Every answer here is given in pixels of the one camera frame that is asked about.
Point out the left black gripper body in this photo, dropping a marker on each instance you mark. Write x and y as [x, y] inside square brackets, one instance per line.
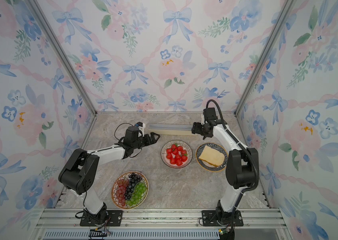
[141, 143]

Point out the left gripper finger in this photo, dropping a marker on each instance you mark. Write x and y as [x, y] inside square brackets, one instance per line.
[156, 136]
[151, 141]

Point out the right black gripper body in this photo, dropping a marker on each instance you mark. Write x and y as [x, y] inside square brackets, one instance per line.
[204, 131]

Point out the cream plastic wrap dispenser box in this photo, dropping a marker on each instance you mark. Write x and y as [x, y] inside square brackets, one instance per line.
[171, 129]

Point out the glass bowl with striped rim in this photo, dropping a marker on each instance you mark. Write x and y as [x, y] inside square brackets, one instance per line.
[179, 142]

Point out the dark blue yellow-rimmed plate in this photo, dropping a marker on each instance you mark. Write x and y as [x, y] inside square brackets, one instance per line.
[211, 157]

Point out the round plate with grapes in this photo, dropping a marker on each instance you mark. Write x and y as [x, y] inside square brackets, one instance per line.
[130, 189]

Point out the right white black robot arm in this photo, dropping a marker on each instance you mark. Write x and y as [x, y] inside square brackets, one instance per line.
[242, 167]

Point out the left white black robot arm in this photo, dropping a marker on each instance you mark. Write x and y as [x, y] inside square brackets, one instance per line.
[80, 170]

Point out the red strawberries pile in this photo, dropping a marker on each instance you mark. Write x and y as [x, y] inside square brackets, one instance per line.
[176, 155]

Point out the slice of bread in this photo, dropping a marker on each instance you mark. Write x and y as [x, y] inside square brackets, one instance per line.
[212, 156]

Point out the mixed colour grapes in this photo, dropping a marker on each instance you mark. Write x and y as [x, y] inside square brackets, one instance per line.
[130, 189]

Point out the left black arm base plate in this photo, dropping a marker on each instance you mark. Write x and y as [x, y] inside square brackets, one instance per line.
[110, 218]

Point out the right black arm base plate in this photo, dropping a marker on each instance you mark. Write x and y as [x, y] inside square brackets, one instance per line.
[217, 219]

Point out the aluminium mounting rail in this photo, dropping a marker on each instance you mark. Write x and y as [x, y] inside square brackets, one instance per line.
[163, 224]

